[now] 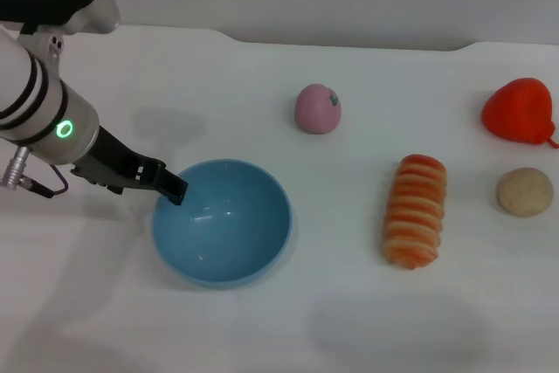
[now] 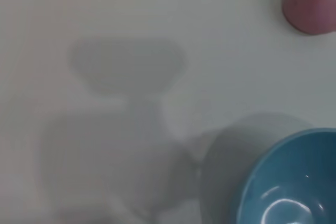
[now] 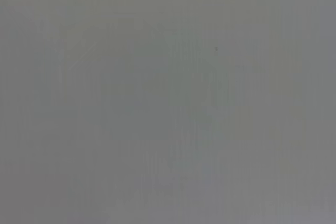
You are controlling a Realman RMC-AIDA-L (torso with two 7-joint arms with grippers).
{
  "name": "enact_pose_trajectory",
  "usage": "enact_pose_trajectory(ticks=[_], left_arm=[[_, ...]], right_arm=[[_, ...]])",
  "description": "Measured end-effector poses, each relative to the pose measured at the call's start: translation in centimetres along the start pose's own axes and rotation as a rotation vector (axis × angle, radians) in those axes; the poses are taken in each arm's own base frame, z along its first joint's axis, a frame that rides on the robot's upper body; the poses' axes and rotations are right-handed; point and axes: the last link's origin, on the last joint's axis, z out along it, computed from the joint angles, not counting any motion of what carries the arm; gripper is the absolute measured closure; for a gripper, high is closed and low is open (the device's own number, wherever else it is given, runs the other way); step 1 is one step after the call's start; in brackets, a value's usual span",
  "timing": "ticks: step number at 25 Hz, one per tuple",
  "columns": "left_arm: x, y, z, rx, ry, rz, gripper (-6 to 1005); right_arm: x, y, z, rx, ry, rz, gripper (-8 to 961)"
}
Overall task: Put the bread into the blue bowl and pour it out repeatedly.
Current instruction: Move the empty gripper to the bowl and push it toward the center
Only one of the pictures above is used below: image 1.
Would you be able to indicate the blue bowl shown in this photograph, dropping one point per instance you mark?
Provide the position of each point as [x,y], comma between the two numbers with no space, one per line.
[222,229]

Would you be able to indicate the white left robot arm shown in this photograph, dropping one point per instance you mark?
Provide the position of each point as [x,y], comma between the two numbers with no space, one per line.
[39,102]

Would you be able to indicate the beige toy potato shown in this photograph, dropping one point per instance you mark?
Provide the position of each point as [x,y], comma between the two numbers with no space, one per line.
[524,191]

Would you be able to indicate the pink toy fruit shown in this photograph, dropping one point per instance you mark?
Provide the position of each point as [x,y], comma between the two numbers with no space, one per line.
[316,111]

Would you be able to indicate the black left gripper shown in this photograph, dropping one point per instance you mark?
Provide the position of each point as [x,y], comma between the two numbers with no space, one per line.
[111,163]

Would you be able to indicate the red toy strawberry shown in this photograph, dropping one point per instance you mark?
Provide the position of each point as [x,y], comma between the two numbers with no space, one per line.
[517,111]

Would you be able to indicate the orange striped toy bread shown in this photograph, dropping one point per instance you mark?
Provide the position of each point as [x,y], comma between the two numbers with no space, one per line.
[415,211]

